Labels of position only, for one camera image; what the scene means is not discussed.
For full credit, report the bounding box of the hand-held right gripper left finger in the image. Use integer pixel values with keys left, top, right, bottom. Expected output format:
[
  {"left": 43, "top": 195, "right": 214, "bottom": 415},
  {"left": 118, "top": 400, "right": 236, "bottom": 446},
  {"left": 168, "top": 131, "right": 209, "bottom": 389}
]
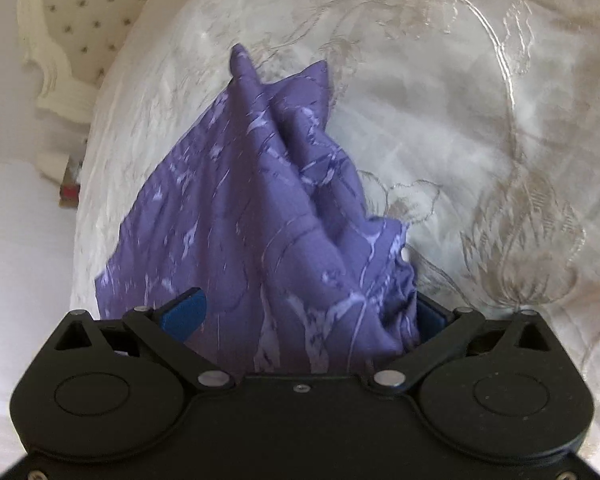
[{"left": 52, "top": 286, "right": 237, "bottom": 394}]

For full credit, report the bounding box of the cream tufted headboard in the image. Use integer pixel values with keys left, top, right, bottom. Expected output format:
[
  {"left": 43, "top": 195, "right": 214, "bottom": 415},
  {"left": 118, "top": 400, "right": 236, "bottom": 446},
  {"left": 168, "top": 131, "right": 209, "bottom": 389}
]
[{"left": 17, "top": 0, "right": 181, "bottom": 126}]

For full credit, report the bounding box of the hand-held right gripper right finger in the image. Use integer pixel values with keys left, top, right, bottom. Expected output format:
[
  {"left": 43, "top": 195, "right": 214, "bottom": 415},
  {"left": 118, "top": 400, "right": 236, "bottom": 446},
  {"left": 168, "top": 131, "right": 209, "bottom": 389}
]
[{"left": 367, "top": 292, "right": 551, "bottom": 394}]

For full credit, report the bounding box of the purple marbled hoodie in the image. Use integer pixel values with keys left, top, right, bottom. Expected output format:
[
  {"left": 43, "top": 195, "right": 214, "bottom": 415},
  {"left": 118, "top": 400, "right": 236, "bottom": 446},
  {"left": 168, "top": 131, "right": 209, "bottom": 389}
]
[{"left": 94, "top": 43, "right": 422, "bottom": 377}]

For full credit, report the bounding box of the red box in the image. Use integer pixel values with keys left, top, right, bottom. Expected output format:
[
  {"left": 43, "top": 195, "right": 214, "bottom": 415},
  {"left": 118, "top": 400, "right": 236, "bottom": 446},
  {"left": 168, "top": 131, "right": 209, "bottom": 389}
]
[{"left": 59, "top": 180, "right": 82, "bottom": 209}]

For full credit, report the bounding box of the white embroidered bedspread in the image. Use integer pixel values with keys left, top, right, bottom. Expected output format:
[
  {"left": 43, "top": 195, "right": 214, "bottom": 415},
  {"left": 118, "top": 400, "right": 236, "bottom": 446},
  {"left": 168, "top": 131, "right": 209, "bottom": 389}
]
[{"left": 69, "top": 0, "right": 600, "bottom": 466}]

